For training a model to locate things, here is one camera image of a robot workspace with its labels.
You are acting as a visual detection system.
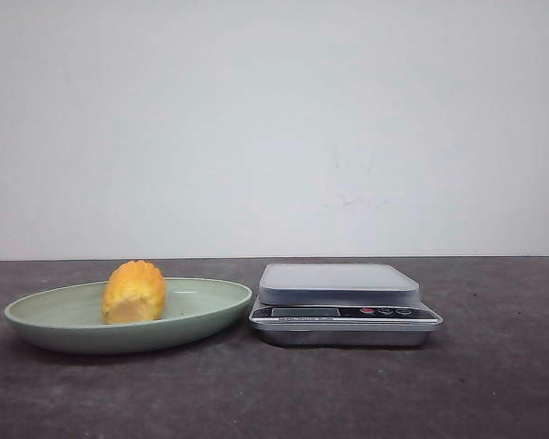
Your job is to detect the yellow corn cob piece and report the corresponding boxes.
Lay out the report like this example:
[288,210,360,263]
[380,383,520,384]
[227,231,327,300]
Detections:
[102,260,167,324]

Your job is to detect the green shallow plate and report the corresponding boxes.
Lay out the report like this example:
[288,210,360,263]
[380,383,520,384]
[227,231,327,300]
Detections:
[5,277,253,355]

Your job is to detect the silver digital kitchen scale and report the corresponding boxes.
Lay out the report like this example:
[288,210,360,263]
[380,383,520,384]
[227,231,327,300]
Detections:
[249,263,443,347]

